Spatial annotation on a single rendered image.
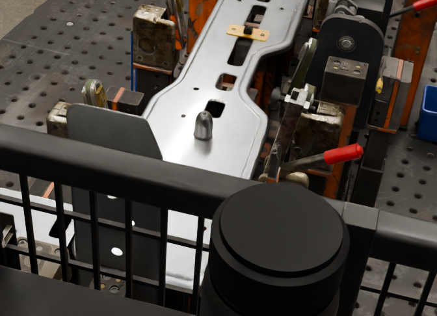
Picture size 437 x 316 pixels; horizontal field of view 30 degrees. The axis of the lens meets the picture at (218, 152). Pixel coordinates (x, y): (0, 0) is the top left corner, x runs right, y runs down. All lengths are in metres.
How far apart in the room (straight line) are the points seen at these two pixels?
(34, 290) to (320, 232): 0.27
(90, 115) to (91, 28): 1.32
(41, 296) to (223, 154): 0.80
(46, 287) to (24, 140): 0.12
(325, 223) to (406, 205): 1.38
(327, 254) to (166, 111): 1.07
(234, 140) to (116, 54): 0.79
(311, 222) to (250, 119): 1.04
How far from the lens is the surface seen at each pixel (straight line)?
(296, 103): 1.14
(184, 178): 0.52
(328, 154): 1.21
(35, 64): 2.10
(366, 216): 0.50
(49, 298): 0.61
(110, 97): 1.50
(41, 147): 0.54
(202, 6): 2.03
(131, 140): 0.92
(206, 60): 1.59
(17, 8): 3.69
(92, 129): 0.93
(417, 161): 1.91
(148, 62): 1.68
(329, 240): 0.41
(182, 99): 1.48
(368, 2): 1.52
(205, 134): 1.39
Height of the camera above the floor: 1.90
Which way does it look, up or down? 41 degrees down
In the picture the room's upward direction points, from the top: 5 degrees clockwise
